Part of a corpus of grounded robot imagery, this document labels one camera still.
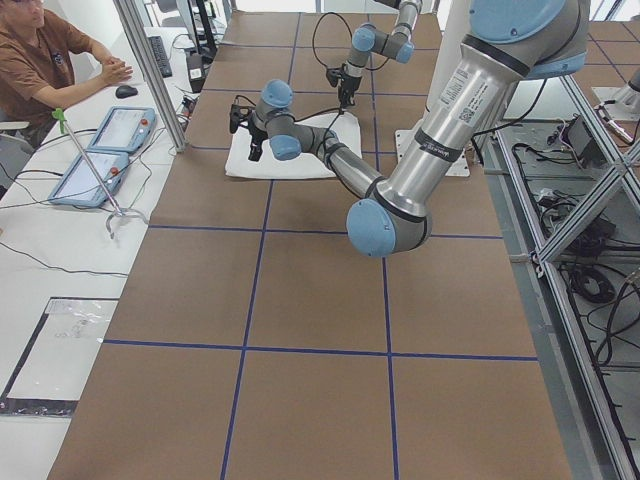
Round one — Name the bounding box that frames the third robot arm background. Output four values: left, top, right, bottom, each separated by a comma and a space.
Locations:
592, 70, 639, 121

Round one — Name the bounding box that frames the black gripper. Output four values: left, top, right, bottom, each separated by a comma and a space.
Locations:
338, 74, 361, 115
248, 120, 268, 161

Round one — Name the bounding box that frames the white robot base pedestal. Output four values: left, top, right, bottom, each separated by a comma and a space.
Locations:
394, 0, 489, 179

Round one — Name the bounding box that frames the black keyboard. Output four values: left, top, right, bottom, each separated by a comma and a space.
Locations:
148, 36, 173, 78

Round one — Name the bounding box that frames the blue teach pendant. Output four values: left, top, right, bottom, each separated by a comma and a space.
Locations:
48, 150, 129, 208
88, 106, 156, 154

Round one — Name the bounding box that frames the aluminium frame rack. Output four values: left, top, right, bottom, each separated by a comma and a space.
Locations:
479, 77, 639, 479

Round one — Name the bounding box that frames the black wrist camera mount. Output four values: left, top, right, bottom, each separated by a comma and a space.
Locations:
229, 102, 254, 134
325, 68, 343, 88

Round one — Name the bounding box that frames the white long-sleeve printed shirt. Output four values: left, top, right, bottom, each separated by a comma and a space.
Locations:
224, 111, 363, 180

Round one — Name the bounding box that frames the metal rod green tip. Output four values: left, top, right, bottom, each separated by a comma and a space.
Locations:
52, 108, 149, 239

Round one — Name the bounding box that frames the person in brown shirt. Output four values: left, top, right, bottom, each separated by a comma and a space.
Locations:
1, 1, 133, 148

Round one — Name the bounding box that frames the blue teach pendant far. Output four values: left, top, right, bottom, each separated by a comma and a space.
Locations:
88, 106, 156, 154

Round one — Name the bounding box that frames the aluminium frame post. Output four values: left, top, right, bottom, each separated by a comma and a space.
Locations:
113, 0, 186, 153

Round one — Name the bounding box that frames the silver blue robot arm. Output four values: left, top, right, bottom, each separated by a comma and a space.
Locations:
326, 0, 423, 109
230, 0, 590, 257

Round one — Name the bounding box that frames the black computer mouse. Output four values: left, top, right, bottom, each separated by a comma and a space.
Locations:
115, 85, 138, 99

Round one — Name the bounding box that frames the blue teach pendant near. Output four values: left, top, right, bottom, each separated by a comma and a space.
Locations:
48, 150, 129, 208

